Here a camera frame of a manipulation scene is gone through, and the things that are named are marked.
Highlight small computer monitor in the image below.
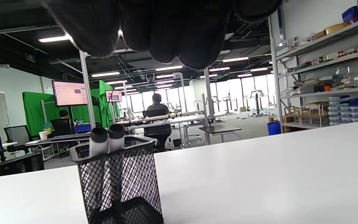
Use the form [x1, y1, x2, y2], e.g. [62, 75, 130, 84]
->
[105, 90, 123, 103]

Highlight grey mesh office chair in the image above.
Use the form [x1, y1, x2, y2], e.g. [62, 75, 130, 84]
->
[4, 125, 33, 154]

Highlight black mesh pen holder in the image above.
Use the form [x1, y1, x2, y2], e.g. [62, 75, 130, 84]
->
[69, 135, 164, 224]

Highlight black desk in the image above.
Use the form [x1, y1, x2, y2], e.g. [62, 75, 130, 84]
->
[25, 135, 92, 156]

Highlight aluminium frame post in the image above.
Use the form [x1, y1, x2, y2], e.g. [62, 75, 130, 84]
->
[79, 50, 96, 129]
[204, 68, 215, 122]

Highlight green screen cloth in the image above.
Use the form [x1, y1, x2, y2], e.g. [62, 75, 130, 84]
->
[22, 80, 120, 137]

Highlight person's right hand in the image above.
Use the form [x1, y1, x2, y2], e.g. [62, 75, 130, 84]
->
[41, 0, 283, 70]

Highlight blue round bin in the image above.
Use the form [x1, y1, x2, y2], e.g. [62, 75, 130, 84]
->
[267, 122, 281, 136]

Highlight black capped white marker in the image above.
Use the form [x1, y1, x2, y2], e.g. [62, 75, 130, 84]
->
[108, 124, 125, 153]
[89, 126, 108, 157]

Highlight brown side table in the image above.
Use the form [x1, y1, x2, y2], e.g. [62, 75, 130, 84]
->
[199, 125, 242, 145]

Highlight stack of clear storage boxes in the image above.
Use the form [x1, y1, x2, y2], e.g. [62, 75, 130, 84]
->
[328, 93, 358, 126]

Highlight black keyboard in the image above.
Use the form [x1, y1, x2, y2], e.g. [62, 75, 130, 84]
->
[52, 133, 91, 140]

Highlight black equipment cabinet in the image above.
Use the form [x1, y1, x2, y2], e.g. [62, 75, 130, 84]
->
[0, 152, 45, 178]

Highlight black swivel office chair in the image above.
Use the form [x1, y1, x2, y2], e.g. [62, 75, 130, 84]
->
[143, 109, 172, 151]

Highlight large computer monitor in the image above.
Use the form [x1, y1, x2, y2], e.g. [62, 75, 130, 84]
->
[52, 80, 89, 107]

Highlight long white workbench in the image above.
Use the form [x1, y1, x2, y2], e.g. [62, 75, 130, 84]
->
[117, 110, 210, 147]

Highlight grey metal shelving rack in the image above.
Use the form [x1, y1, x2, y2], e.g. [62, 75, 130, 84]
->
[269, 12, 358, 133]

